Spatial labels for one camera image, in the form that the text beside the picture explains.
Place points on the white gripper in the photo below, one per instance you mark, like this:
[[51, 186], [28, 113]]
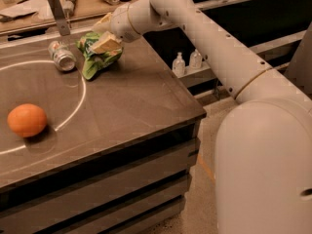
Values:
[[119, 25]]

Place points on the green rice chip bag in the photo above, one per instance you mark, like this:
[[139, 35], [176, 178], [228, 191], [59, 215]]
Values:
[[94, 63]]

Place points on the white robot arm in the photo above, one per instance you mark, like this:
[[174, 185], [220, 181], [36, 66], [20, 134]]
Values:
[[263, 147]]

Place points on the silver 7up can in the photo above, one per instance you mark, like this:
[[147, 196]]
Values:
[[61, 56]]

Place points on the white papers on desk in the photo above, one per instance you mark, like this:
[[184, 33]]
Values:
[[21, 9]]

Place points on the clear sanitizer bottle left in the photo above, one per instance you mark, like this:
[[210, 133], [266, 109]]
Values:
[[178, 66]]

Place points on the clear sanitizer bottle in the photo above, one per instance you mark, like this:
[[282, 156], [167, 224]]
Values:
[[195, 60], [178, 66]]

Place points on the clear sanitizer bottle right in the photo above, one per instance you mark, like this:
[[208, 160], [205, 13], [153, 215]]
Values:
[[195, 60]]

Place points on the orange fruit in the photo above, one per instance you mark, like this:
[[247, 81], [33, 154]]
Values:
[[27, 120]]

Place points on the grey drawer cabinet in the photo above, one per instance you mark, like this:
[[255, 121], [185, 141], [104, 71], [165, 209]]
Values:
[[140, 185]]

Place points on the grey metal bracket left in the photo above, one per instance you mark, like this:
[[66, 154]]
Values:
[[59, 17]]

